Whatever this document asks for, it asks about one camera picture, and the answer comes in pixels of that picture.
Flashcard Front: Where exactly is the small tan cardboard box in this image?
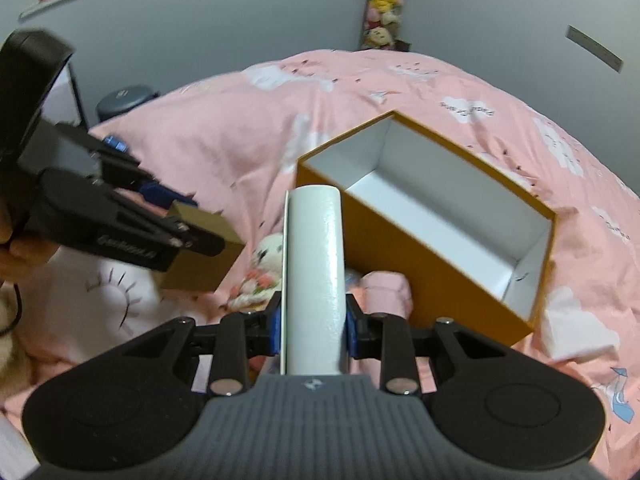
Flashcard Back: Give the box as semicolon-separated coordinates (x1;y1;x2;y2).
154;202;245;292

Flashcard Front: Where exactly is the person's left hand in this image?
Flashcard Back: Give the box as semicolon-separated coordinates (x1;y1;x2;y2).
0;203;60;283

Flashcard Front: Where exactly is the grey wall socket strip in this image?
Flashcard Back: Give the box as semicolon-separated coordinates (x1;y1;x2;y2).
565;25;624;73

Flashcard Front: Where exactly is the white crochet bunny doll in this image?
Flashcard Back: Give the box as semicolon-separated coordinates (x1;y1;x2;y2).
226;233;283;312

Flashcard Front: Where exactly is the orange cardboard storage box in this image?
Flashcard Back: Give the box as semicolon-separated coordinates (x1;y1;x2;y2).
295;110;556;346

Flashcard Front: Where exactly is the pink cloud-print duvet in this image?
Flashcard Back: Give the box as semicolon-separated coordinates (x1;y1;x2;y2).
0;48;640;480

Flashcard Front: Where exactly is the white box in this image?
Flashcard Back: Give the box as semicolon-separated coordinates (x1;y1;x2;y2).
281;185;347;376

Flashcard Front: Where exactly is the hanging plush toy organizer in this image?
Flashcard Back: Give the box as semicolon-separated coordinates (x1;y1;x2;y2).
360;0;410;52

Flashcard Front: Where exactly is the pink padded pouch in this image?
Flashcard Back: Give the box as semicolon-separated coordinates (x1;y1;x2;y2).
347;271;413;320

